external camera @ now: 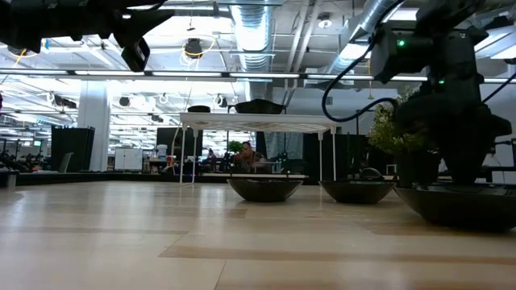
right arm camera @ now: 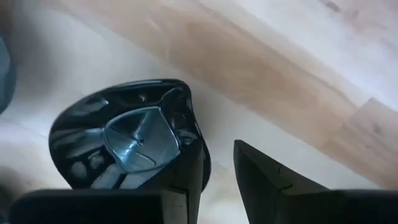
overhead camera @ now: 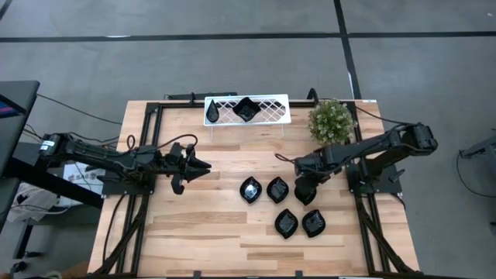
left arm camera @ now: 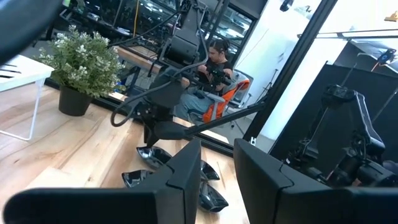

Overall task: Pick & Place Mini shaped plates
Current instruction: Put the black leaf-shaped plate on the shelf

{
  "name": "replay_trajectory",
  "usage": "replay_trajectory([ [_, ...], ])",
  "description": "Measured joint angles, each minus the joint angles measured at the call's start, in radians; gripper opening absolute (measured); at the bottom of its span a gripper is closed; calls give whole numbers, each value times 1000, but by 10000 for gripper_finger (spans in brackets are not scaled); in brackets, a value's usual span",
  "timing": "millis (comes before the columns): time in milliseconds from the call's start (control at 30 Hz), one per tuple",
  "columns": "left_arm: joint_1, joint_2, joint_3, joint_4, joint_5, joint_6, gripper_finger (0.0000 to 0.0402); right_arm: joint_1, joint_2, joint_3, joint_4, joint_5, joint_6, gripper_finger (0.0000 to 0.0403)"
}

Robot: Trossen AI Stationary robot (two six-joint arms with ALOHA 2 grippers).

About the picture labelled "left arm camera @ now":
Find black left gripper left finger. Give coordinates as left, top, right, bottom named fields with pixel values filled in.
left=2, top=138, right=203, bottom=224

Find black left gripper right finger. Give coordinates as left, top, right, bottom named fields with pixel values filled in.
left=233, top=138, right=398, bottom=224

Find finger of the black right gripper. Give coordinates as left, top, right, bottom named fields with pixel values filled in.
left=155, top=121, right=187, bottom=141
left=144, top=123, right=159, bottom=149

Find black leaf-shaped mini plate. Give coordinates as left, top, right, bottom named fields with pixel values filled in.
left=136, top=146, right=172, bottom=171
left=200, top=160, right=221, bottom=182
left=198, top=182, right=229, bottom=213
left=121, top=169, right=156, bottom=189

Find wooden workstation table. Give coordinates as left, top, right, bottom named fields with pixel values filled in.
left=116, top=45, right=190, bottom=90

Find grey orange office chair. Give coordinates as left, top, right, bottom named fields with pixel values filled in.
left=186, top=70, right=254, bottom=125

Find person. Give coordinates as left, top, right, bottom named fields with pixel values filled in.
left=174, top=39, right=237, bottom=122

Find green potted artificial plant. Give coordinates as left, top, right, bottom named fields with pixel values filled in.
left=36, top=24, right=127, bottom=118

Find black partition panel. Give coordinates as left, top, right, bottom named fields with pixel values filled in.
left=269, top=40, right=398, bottom=156

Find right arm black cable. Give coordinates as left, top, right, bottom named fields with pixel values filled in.
left=109, top=9, right=210, bottom=128

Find white wire rack shelf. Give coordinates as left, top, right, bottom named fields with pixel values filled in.
left=0, top=54, right=55, bottom=141

